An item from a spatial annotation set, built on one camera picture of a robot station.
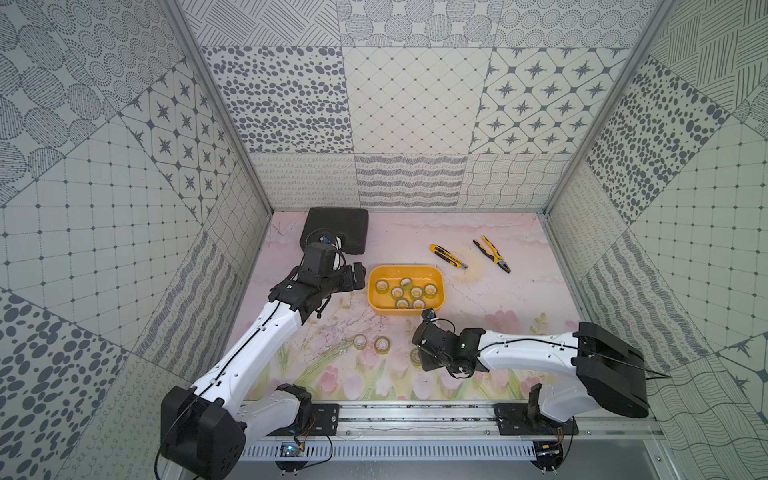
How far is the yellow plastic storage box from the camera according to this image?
0.95 meters

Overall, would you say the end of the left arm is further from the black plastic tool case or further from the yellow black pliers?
the yellow black pliers

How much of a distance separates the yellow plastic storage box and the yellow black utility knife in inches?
2.6

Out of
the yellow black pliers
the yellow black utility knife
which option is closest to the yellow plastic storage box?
the yellow black utility knife

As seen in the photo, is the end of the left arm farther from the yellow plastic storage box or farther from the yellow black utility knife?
the yellow black utility knife

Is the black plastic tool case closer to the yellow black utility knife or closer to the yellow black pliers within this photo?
the yellow black utility knife

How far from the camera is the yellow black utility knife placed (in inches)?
41.8

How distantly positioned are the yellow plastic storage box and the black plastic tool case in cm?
14

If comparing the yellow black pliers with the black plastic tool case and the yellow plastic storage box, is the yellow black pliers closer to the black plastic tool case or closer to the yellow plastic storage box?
the yellow plastic storage box

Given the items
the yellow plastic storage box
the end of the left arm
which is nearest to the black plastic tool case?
the yellow plastic storage box

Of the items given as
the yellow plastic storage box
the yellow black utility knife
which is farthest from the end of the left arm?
the yellow black utility knife

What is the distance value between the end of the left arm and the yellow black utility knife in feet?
1.44

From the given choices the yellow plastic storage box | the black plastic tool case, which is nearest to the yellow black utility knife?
the yellow plastic storage box

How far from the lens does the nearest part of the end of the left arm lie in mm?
549

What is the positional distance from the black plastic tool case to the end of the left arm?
347 mm
